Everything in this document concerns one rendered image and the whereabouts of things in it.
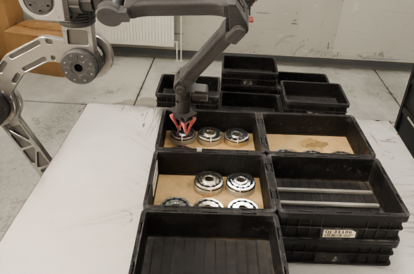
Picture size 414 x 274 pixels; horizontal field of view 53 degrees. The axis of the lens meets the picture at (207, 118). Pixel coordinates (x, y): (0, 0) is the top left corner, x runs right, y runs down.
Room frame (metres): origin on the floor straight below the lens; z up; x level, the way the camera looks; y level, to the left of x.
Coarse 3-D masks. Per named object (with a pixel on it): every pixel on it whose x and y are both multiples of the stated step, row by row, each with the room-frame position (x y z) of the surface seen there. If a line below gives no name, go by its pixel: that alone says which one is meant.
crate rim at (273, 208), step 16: (272, 192) 1.00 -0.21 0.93; (144, 208) 0.91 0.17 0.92; (160, 208) 0.91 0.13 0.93; (176, 208) 0.91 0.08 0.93; (192, 208) 0.92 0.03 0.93; (208, 208) 0.92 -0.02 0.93; (224, 208) 0.92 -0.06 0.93; (240, 208) 0.92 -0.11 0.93; (256, 208) 0.93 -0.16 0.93; (272, 208) 0.93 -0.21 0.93
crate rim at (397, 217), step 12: (276, 156) 1.20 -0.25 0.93; (288, 156) 1.20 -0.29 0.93; (300, 156) 1.20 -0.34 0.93; (312, 156) 1.20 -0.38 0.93; (324, 156) 1.21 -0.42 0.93; (336, 156) 1.21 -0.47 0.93; (348, 156) 1.21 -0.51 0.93; (360, 156) 1.22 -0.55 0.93; (276, 192) 1.02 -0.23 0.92; (396, 192) 1.03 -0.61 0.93; (276, 204) 0.95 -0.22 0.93; (288, 216) 0.91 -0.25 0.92; (300, 216) 0.91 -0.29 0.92; (312, 216) 0.91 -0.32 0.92; (324, 216) 0.91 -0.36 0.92; (336, 216) 0.91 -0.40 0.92; (348, 216) 0.92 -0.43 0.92; (360, 216) 0.92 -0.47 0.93; (372, 216) 0.92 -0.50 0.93; (384, 216) 0.92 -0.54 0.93; (396, 216) 0.92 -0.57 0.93; (408, 216) 0.92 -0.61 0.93
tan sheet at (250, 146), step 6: (168, 132) 1.47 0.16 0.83; (222, 132) 1.49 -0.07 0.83; (168, 138) 1.43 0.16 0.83; (222, 138) 1.45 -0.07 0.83; (252, 138) 1.46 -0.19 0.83; (168, 144) 1.39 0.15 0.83; (174, 144) 1.39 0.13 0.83; (192, 144) 1.39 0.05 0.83; (198, 144) 1.40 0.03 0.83; (222, 144) 1.40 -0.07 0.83; (252, 144) 1.41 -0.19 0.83
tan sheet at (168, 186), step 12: (168, 180) 1.16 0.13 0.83; (180, 180) 1.16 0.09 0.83; (192, 180) 1.16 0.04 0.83; (156, 192) 1.09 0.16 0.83; (168, 192) 1.10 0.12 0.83; (180, 192) 1.10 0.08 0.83; (192, 192) 1.10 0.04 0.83; (156, 204) 1.03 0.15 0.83; (192, 204) 1.04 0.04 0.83; (228, 204) 1.05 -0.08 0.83
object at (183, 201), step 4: (176, 196) 1.04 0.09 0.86; (164, 200) 1.02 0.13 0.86; (168, 200) 1.02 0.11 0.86; (172, 200) 1.02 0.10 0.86; (176, 200) 1.02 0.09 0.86; (180, 200) 1.03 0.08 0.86; (184, 200) 1.02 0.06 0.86; (160, 204) 1.00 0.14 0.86; (164, 204) 1.00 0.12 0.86; (184, 204) 1.00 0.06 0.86; (188, 204) 1.00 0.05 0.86
